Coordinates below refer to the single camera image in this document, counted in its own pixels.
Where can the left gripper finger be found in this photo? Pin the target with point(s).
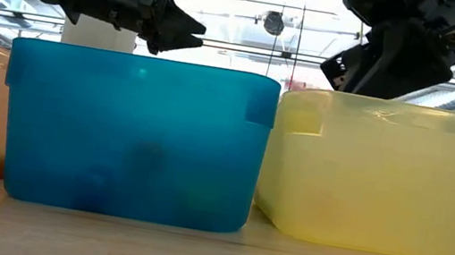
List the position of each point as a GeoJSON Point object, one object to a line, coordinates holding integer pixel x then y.
{"type": "Point", "coordinates": [177, 41]}
{"type": "Point", "coordinates": [182, 21]}

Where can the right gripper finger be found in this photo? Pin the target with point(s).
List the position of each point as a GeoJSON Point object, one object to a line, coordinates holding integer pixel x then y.
{"type": "Point", "coordinates": [408, 68]}

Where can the blue plastic bin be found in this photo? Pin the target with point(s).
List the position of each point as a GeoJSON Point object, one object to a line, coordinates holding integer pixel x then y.
{"type": "Point", "coordinates": [136, 132]}

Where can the yellow translucent plastic bin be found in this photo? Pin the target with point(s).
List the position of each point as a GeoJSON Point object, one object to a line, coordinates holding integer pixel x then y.
{"type": "Point", "coordinates": [382, 178]}

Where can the white cylindrical lamp shade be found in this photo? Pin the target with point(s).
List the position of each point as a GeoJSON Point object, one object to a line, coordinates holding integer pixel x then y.
{"type": "Point", "coordinates": [97, 33]}

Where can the grey horizontal ceiling beam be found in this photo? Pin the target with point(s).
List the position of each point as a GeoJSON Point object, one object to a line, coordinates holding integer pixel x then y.
{"type": "Point", "coordinates": [239, 48]}

